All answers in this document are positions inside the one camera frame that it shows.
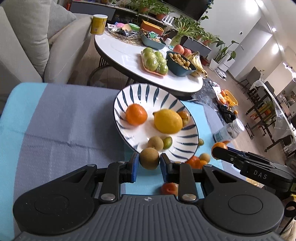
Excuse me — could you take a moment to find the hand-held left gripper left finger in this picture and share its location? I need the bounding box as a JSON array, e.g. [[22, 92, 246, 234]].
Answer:
[[62, 152, 139, 204]]

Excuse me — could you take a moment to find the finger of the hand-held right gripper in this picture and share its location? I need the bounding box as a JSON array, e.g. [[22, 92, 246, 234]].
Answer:
[[211, 146, 247, 171], [228, 148, 253, 160]]

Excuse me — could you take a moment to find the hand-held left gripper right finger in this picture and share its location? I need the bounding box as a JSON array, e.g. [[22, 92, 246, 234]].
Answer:
[[160, 153, 236, 204]]

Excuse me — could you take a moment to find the orange mandarin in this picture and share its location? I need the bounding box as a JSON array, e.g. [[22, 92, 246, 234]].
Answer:
[[185, 156, 201, 169], [125, 103, 148, 126]]

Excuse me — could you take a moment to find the yellow lemon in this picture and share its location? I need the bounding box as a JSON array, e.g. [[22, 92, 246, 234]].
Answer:
[[153, 110, 183, 134]]

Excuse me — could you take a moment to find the white blue striped bowl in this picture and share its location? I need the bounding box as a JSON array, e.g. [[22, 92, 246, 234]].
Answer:
[[113, 83, 199, 163]]

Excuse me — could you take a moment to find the clear bottle orange label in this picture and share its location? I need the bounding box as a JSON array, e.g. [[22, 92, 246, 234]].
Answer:
[[214, 119, 245, 143]]

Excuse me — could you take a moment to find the black bag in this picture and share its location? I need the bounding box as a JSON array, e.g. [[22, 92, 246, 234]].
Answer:
[[218, 104, 237, 123]]

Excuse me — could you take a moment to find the dining table plastic cover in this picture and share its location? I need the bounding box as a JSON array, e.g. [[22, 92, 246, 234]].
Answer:
[[252, 79, 296, 149]]

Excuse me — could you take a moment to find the orange basket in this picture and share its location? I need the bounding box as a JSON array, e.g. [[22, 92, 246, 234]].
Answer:
[[223, 90, 238, 107]]

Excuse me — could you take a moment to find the dark marble round table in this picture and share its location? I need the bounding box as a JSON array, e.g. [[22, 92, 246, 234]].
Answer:
[[192, 79, 238, 123]]

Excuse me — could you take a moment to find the pile of snack packets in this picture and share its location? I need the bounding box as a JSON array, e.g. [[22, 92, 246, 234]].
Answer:
[[211, 81, 228, 105]]

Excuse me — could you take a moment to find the dark dining chair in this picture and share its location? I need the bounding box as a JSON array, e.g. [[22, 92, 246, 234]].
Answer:
[[238, 67, 263, 93]]

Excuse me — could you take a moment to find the white robot vacuum dock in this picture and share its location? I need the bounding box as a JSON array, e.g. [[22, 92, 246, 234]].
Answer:
[[216, 61, 230, 80]]

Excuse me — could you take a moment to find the blue grey tablecloth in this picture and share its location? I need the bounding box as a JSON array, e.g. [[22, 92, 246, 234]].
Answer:
[[0, 83, 245, 239]]

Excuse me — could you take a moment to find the bunch of bananas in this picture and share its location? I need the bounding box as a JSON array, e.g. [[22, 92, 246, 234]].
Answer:
[[185, 52, 208, 78]]

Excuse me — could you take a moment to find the dark blue bowl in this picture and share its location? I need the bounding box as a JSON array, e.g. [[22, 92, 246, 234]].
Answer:
[[166, 51, 197, 77]]

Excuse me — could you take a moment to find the tall leafy plant white pot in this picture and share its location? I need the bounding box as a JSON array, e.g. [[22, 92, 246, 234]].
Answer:
[[209, 38, 243, 71]]

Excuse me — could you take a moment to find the pile of longans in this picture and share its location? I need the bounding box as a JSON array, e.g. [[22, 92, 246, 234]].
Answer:
[[168, 52, 193, 70]]

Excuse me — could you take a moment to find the pack of green apples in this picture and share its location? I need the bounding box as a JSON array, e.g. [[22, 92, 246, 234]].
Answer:
[[141, 47, 169, 77]]

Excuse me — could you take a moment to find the white round coffee table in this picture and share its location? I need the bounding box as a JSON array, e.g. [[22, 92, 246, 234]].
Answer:
[[94, 27, 204, 94]]

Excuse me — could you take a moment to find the potted green plant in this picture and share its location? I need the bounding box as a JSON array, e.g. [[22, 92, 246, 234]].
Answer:
[[150, 5, 174, 21], [129, 0, 153, 13], [192, 25, 208, 41], [201, 32, 219, 47]]

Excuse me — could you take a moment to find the teal snack tray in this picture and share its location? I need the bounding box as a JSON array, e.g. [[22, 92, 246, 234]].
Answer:
[[139, 31, 167, 50]]

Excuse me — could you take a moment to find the spider plant in glass vase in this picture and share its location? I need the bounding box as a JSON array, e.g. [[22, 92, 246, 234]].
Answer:
[[172, 17, 199, 47]]

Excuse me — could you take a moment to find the woven placemat with snacks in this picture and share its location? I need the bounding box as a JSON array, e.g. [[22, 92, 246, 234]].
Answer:
[[107, 25, 144, 44]]

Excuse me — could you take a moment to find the orange box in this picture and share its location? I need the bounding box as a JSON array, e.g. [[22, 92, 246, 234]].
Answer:
[[140, 20, 164, 36]]

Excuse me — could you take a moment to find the hanging green vine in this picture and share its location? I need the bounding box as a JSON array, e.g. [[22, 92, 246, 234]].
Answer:
[[200, 0, 214, 21]]

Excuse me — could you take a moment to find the yellow can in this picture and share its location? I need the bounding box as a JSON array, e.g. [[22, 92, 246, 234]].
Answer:
[[90, 14, 108, 36]]

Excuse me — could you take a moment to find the grey cushion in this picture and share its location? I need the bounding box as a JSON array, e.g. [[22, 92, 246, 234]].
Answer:
[[47, 0, 77, 42]]

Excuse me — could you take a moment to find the beige sofa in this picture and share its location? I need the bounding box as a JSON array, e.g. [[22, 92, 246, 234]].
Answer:
[[0, 0, 93, 102]]

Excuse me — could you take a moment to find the black wall television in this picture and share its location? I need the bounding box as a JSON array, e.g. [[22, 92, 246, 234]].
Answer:
[[159, 0, 208, 21]]

